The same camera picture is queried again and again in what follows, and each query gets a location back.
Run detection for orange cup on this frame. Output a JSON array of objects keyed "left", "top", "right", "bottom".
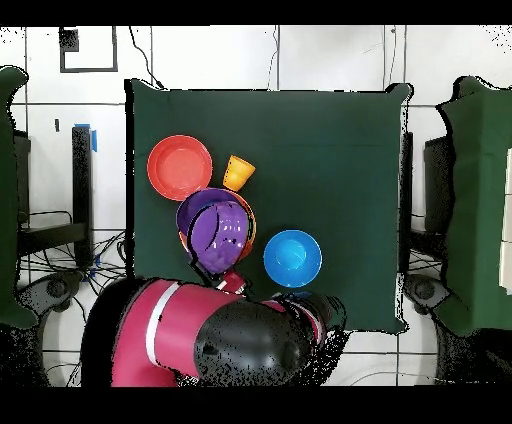
[{"left": 222, "top": 154, "right": 256, "bottom": 192}]

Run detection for blue tape strip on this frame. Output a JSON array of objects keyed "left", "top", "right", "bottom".
[{"left": 74, "top": 123, "right": 98, "bottom": 153}]

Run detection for red shallow bowl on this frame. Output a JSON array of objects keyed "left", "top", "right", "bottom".
[{"left": 146, "top": 134, "right": 214, "bottom": 201}]

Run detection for black floor cable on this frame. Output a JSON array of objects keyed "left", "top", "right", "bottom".
[{"left": 128, "top": 26, "right": 165, "bottom": 90}]

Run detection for large orange bowl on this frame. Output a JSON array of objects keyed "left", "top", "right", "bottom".
[{"left": 178, "top": 187, "right": 258, "bottom": 261}]

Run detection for green cloth side table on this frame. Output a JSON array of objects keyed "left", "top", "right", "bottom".
[
  {"left": 433, "top": 75, "right": 512, "bottom": 337},
  {"left": 0, "top": 65, "right": 39, "bottom": 329}
]

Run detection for tangled floor cables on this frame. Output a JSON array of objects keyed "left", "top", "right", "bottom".
[{"left": 17, "top": 231, "right": 133, "bottom": 387}]

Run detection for black pedestal leg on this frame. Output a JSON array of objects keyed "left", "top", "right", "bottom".
[
  {"left": 17, "top": 271, "right": 85, "bottom": 313},
  {"left": 403, "top": 273, "right": 453, "bottom": 315}
]

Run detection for dark green tablecloth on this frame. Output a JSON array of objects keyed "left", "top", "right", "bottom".
[{"left": 125, "top": 78, "right": 413, "bottom": 335}]

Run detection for purple bowl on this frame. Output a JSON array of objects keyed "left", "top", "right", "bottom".
[
  {"left": 187, "top": 200, "right": 252, "bottom": 276},
  {"left": 175, "top": 188, "right": 241, "bottom": 237}
]

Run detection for blue bowl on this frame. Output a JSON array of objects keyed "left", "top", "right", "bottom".
[{"left": 262, "top": 229, "right": 323, "bottom": 289}]

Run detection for black metal stand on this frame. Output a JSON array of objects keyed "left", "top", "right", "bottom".
[{"left": 17, "top": 125, "right": 94, "bottom": 267}]

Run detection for white box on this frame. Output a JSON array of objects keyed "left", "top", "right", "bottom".
[{"left": 497, "top": 147, "right": 512, "bottom": 295}]

